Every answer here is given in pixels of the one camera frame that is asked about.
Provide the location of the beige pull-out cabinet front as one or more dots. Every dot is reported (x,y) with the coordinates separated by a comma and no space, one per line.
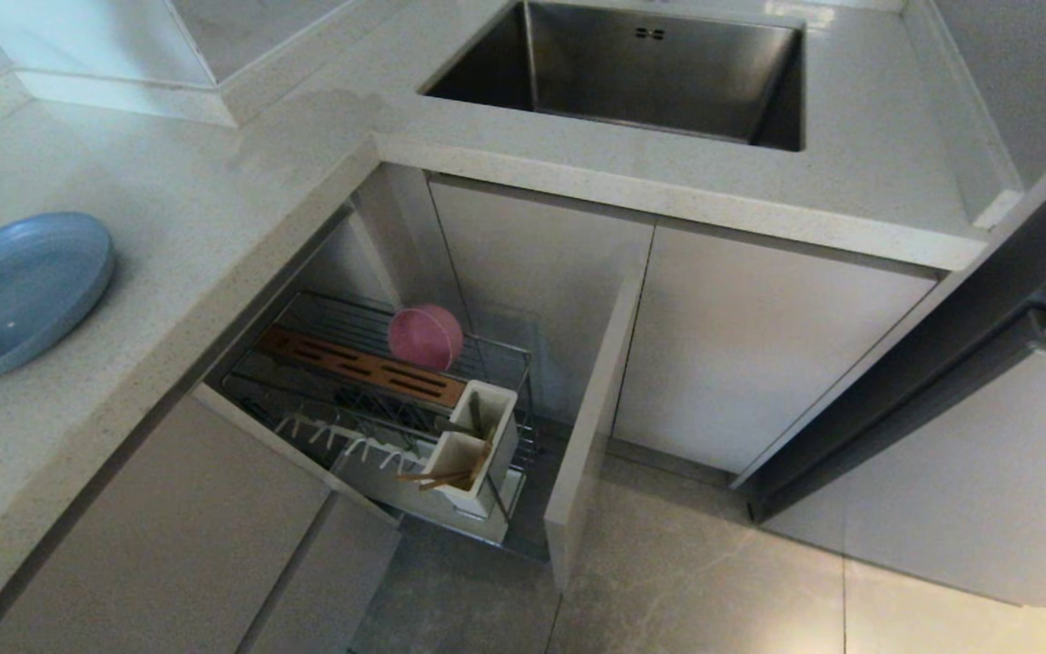
(591,427)

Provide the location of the dark grey door frame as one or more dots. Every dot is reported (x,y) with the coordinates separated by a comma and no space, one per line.
(941,363)

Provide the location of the narrow beige cabinet door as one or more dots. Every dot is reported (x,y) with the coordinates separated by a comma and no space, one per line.
(559,254)

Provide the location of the large beige drawer front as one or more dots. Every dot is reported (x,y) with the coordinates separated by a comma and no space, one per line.
(169,545)

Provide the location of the white appliance front panel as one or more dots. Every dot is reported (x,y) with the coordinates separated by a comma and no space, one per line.
(986,481)

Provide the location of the wooden chopstick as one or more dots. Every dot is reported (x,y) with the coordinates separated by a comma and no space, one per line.
(428,475)
(441,481)

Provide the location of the small beige drawer front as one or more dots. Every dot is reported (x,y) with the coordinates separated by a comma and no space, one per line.
(323,590)

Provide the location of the wide beige cabinet door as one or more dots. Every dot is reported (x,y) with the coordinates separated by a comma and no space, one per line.
(759,354)

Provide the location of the white two-compartment cutlery holder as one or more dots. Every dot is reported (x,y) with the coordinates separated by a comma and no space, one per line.
(500,436)

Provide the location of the blue round plate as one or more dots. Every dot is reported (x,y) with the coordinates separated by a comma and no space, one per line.
(33,272)

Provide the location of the stainless steel sink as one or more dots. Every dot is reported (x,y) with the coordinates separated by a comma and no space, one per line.
(659,82)

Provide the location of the white drip tray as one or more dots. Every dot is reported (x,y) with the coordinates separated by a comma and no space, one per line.
(387,490)

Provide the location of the pink speckled bowl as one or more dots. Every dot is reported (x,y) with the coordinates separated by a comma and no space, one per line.
(425,336)

